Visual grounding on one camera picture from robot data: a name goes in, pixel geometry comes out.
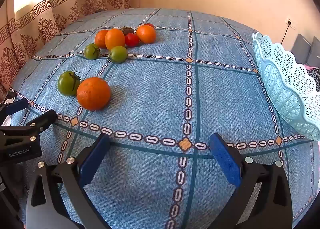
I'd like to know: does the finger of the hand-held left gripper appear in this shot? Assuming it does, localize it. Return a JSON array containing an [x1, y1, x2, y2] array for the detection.
[[0, 91, 29, 119], [0, 110, 57, 143]]

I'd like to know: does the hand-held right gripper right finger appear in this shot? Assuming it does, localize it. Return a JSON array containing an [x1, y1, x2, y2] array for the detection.
[[209, 133, 293, 229]]

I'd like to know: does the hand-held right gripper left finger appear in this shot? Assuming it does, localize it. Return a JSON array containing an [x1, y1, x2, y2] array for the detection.
[[25, 133, 112, 229]]

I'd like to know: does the orange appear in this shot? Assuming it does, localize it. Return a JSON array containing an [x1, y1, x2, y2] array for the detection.
[[136, 25, 157, 44], [104, 29, 126, 50], [95, 29, 109, 49], [76, 77, 111, 111]]

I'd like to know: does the light blue plastic lattice basket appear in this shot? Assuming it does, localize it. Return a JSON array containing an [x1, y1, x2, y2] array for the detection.
[[252, 32, 320, 141]]

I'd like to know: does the green tomato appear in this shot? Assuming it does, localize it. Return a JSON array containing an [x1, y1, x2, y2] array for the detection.
[[109, 46, 128, 64], [84, 43, 100, 60], [58, 71, 81, 96]]

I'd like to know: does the beige patterned curtain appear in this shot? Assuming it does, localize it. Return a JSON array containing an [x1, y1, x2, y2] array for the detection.
[[0, 0, 139, 95]]

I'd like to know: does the blue patterned bedspread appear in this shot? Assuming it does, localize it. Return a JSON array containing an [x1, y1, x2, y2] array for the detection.
[[10, 8, 319, 229]]

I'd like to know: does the large red tomato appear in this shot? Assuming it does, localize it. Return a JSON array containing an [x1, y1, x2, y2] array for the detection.
[[125, 33, 140, 47]]

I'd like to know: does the leopard print cloth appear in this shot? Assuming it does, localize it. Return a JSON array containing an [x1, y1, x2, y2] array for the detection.
[[309, 67, 320, 85]]

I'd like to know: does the grey cushion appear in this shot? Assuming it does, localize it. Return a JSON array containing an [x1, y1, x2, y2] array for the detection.
[[291, 34, 313, 63], [306, 37, 320, 67]]

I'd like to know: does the black power cable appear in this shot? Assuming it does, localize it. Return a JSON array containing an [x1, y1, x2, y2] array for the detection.
[[280, 23, 292, 45]]

